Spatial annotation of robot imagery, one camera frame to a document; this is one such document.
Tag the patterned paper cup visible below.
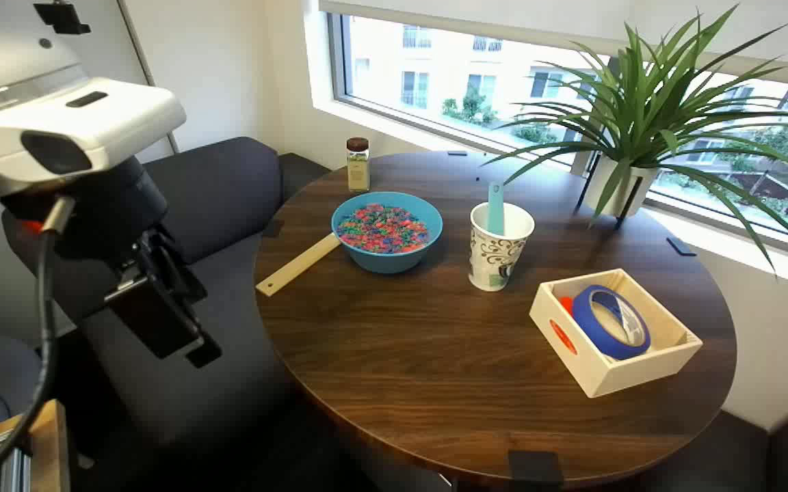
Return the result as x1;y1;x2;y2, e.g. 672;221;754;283
467;201;533;291

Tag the blue measuring spoon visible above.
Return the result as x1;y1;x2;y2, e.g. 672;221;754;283
486;182;504;235

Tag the blue bowl with cereal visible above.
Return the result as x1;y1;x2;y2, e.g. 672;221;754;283
330;191;444;273

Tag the black table clip front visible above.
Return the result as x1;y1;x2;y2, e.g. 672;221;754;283
508;451;564;484

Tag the white wooden box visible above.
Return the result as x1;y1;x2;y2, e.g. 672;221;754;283
527;268;704;398

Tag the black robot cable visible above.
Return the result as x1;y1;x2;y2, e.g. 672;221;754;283
0;194;76;492

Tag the green potted plant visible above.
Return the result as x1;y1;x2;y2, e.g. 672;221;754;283
493;7;788;264

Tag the round wooden table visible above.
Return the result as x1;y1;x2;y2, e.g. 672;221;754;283
256;152;736;492

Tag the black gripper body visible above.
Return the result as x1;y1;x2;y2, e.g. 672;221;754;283
104;230;222;365

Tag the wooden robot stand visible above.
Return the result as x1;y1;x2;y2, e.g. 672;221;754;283
25;398;74;492

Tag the dark grey sofa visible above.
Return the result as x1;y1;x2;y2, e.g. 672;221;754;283
2;133;333;492

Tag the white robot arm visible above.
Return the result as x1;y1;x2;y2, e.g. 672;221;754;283
0;0;219;365

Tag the spice jar brown lid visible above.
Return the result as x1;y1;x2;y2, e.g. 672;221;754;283
348;137;372;191

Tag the blue tape roll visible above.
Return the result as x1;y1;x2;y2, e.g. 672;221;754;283
572;283;652;359

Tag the black table clip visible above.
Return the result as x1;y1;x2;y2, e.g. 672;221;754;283
508;451;564;484
668;238;698;256

